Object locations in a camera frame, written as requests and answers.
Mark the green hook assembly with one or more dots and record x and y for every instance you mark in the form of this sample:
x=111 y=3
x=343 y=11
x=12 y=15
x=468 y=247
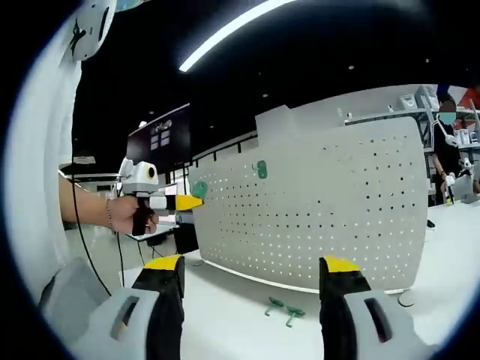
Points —
x=262 y=169
x=296 y=310
x=200 y=189
x=275 y=302

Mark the white perforated mounting plate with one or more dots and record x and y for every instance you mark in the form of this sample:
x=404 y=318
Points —
x=318 y=206

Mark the grey mesh office chair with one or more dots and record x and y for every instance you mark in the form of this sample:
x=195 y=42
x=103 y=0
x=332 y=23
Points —
x=71 y=292

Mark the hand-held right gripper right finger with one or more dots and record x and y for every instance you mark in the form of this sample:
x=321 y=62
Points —
x=337 y=322

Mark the large dark wall screen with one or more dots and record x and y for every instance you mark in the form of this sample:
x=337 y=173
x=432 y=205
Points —
x=165 y=138

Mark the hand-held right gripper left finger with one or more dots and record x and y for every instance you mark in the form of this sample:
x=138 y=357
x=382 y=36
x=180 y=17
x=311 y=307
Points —
x=161 y=322

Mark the person's white shirt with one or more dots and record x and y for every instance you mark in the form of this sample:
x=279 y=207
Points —
x=45 y=150

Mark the long ceiling light strip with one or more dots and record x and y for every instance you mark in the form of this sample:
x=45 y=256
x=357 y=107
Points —
x=187 y=65

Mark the metal storage shelf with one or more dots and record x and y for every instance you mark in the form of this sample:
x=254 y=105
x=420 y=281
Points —
x=375 y=118

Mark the white chest device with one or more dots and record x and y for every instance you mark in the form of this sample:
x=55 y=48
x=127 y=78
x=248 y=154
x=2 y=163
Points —
x=93 y=33

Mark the person's left hand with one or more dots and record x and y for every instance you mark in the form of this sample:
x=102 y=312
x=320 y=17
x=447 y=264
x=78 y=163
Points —
x=123 y=215

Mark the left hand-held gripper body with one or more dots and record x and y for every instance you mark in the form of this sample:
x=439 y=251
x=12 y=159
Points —
x=138 y=180

